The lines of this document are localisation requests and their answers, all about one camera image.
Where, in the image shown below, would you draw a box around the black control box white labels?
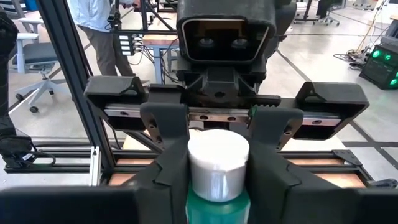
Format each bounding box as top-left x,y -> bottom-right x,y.
118,33 -> 138,57

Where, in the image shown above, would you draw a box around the green black striped paint bottle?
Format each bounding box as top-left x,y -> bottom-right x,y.
185,129 -> 251,224

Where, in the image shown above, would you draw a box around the black aluminium frame post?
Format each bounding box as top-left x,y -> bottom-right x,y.
4,0 -> 374,187

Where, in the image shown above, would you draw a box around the floor cable bundle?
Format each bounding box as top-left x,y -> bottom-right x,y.
333,46 -> 374,68

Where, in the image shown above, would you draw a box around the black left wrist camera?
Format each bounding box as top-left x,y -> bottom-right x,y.
176,0 -> 277,65

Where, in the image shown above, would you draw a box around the black equipment with cables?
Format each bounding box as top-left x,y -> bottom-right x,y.
0,12 -> 57,170

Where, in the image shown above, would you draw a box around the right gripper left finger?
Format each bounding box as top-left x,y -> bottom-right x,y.
0,136 -> 190,224

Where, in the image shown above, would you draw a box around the person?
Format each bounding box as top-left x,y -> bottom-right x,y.
67,0 -> 137,77

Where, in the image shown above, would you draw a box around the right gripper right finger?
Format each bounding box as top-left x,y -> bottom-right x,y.
248,139 -> 398,224

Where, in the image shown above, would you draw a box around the grey office chair white frame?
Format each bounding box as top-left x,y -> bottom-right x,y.
12,17 -> 68,114

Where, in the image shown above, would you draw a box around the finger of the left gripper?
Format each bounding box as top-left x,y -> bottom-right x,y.
139,102 -> 190,153
248,107 -> 304,152

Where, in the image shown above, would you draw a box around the black computer tower lit fans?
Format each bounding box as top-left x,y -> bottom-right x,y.
359,43 -> 398,91

